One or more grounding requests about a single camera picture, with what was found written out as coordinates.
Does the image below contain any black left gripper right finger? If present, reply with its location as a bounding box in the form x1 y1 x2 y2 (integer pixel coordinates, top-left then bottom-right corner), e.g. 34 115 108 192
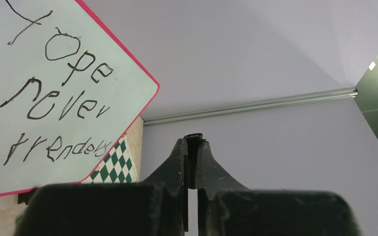
197 140 360 236

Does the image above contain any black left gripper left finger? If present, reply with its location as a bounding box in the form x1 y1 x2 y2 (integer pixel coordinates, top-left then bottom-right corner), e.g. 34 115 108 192
15 139 188 236

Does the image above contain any pink framed whiteboard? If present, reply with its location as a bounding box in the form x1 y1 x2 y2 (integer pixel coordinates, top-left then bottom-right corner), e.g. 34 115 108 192
0 0 160 197

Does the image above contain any black marker cap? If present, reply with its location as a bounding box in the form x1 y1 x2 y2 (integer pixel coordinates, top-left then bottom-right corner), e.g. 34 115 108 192
185 133 203 189

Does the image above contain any green white chessboard mat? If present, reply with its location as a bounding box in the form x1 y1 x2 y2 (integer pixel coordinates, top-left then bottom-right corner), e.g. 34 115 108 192
81 137 139 184

